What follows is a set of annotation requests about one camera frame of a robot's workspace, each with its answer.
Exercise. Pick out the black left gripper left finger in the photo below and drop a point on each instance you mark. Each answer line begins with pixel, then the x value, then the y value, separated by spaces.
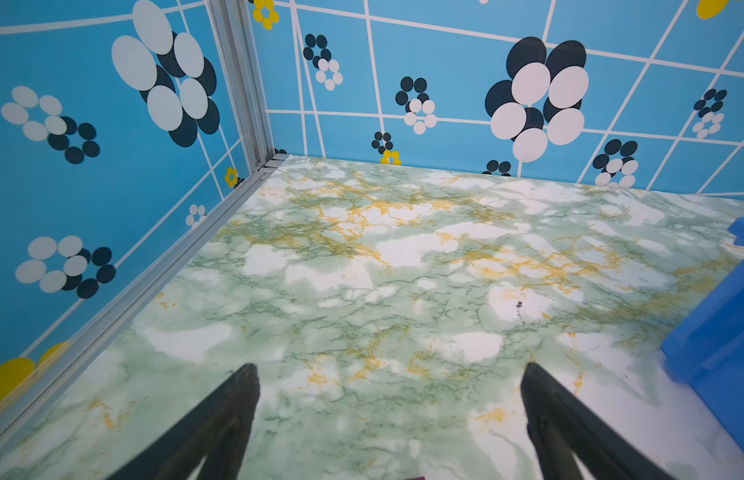
pixel 211 439

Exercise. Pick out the aluminium frame post left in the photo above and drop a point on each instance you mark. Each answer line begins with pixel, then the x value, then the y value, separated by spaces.
pixel 235 34

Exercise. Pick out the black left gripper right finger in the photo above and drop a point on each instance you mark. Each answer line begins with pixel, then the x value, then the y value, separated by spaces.
pixel 566 435

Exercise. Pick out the blue plastic bin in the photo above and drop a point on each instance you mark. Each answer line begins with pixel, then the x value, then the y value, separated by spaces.
pixel 706 352

